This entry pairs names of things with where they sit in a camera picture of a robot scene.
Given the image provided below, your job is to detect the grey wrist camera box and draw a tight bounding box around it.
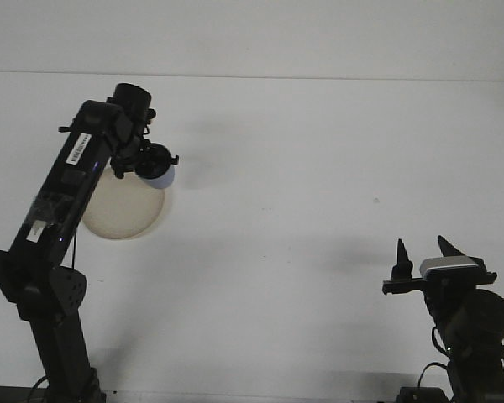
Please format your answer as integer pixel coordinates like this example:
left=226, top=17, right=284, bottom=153
left=418, top=256, right=480, bottom=281

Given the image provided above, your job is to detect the pale blue cup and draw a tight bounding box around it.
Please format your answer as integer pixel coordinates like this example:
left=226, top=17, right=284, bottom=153
left=140, top=165, right=177, bottom=191

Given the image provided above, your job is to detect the pale round plate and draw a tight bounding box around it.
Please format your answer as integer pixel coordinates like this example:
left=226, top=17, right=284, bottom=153
left=81, top=170, right=167, bottom=241

